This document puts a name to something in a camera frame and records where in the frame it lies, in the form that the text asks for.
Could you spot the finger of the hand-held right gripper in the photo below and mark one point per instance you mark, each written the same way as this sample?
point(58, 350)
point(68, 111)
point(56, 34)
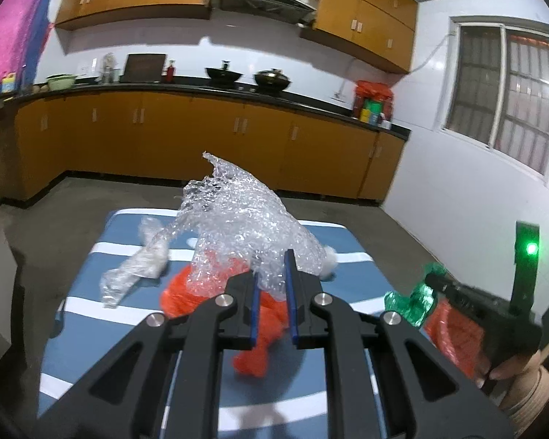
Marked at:
point(446, 289)

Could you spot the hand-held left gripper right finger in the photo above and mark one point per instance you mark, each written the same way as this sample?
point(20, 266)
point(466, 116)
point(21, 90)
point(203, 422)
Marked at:
point(294, 311)

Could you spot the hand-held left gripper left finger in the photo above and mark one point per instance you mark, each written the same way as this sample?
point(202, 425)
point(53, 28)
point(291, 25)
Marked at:
point(255, 311)

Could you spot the teal green plastic bag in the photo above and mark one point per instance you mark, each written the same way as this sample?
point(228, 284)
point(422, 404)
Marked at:
point(416, 302)

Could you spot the red lined waste basket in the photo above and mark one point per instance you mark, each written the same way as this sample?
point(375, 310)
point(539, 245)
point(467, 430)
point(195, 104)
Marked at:
point(453, 334)

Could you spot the clear bubble wrap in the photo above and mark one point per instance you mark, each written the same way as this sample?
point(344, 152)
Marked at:
point(247, 219)

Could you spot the person's right hand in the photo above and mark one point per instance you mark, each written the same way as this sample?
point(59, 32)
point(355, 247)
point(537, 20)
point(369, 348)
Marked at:
point(514, 366)

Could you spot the large red plastic bag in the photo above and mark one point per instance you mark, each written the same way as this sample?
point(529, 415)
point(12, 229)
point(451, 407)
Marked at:
point(187, 292)

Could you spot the clear plastic bag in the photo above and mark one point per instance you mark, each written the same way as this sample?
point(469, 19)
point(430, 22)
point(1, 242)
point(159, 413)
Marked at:
point(137, 267)

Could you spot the blue striped tablecloth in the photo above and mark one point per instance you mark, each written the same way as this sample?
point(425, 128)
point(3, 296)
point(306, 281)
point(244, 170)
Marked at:
point(96, 329)

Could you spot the green canister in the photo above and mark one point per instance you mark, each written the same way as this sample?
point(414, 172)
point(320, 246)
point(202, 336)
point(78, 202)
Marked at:
point(374, 110)

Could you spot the wooden lower kitchen cabinets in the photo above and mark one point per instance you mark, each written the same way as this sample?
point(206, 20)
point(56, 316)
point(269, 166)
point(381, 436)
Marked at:
point(164, 137)

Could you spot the barred window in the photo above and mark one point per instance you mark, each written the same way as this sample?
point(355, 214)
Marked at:
point(503, 96)

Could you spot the black kitchen countertop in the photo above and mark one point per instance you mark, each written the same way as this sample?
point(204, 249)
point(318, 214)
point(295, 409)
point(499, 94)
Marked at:
point(302, 103)

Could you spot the red bag over containers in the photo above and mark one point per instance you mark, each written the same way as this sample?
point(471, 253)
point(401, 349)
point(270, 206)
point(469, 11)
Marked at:
point(373, 91)

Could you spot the lidded dark wok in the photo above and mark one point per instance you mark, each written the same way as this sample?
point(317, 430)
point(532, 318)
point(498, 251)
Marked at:
point(272, 80)

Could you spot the black wok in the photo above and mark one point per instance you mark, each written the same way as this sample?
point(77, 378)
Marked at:
point(223, 74)

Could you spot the red bottle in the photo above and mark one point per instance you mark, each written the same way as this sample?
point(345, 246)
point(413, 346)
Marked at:
point(170, 73)

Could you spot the brown cutting board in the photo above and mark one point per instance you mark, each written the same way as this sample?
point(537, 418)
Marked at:
point(144, 68)

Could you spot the clear bag with jars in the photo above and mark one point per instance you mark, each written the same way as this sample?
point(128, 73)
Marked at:
point(110, 71)

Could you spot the green basin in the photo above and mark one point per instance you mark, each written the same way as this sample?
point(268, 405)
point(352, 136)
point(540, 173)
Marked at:
point(62, 82)

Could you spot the yellow plastic bottle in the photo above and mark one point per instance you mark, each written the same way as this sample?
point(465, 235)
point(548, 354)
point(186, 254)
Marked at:
point(9, 84)

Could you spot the pink and blue curtain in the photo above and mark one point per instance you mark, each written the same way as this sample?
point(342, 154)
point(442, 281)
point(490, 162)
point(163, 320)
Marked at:
point(13, 23)

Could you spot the white wall socket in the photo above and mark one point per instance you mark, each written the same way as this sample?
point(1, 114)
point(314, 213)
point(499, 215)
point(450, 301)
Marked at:
point(339, 97)
point(87, 66)

